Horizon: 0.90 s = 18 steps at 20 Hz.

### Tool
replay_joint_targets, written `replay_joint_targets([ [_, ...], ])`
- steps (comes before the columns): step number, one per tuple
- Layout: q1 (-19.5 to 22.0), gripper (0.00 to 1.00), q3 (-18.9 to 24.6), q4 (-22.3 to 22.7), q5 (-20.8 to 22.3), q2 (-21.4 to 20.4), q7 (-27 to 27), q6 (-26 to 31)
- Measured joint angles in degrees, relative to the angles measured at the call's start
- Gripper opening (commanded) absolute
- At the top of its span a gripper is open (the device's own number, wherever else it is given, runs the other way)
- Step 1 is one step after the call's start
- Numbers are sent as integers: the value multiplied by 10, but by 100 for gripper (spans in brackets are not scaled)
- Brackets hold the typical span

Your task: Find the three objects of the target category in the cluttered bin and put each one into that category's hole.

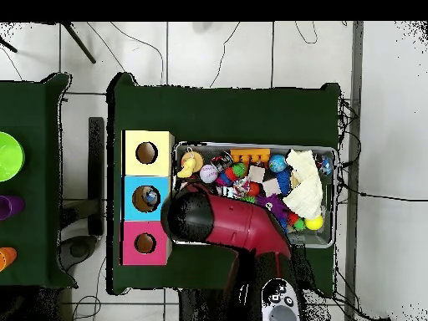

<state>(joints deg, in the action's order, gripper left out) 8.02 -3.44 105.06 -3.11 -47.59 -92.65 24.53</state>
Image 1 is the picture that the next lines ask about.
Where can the black panel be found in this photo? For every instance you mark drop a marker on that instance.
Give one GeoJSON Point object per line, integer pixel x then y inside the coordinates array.
{"type": "Point", "coordinates": [96, 150]}

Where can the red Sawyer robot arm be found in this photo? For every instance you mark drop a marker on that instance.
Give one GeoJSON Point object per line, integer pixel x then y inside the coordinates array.
{"type": "Point", "coordinates": [240, 224]}

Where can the dark green tablecloth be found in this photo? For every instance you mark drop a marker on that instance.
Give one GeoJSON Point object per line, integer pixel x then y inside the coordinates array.
{"type": "Point", "coordinates": [33, 100]}
{"type": "Point", "coordinates": [217, 113]}

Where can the orange building brick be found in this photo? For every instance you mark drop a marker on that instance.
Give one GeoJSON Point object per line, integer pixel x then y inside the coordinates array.
{"type": "Point", "coordinates": [250, 153]}

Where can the cream knitted cloth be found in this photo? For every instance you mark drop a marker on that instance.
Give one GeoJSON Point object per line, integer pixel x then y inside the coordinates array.
{"type": "Point", "coordinates": [306, 194]}

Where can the crushed clear plastic bottle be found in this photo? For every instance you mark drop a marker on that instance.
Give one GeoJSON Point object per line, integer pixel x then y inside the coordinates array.
{"type": "Point", "coordinates": [150, 198]}

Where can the silver mesh bin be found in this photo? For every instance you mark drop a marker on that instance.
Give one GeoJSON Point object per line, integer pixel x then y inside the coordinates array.
{"type": "Point", "coordinates": [317, 240]}

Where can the black tripod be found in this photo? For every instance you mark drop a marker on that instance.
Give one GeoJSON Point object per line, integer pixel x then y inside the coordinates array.
{"type": "Point", "coordinates": [80, 43]}

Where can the purple cup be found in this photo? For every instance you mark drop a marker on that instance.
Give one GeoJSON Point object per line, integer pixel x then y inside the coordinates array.
{"type": "Point", "coordinates": [11, 207]}

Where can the white toy baseball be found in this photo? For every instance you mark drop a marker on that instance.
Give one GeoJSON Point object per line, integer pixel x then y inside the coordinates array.
{"type": "Point", "coordinates": [209, 174]}

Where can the yellow plush duck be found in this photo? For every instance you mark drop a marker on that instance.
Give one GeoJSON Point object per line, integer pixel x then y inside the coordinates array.
{"type": "Point", "coordinates": [188, 167]}

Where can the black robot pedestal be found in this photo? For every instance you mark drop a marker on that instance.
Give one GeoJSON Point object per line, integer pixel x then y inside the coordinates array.
{"type": "Point", "coordinates": [200, 307]}

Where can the purple spiky monster toy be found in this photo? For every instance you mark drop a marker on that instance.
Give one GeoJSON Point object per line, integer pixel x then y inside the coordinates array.
{"type": "Point", "coordinates": [274, 202]}

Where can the wooden three-hole box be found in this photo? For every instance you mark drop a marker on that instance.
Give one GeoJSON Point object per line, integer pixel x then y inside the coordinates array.
{"type": "Point", "coordinates": [130, 167]}

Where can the orange cup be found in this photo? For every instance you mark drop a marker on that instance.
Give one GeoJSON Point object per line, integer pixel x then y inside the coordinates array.
{"type": "Point", "coordinates": [6, 258]}

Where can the lime green bowl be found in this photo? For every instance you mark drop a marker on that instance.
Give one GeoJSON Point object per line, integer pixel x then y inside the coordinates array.
{"type": "Point", "coordinates": [10, 157]}

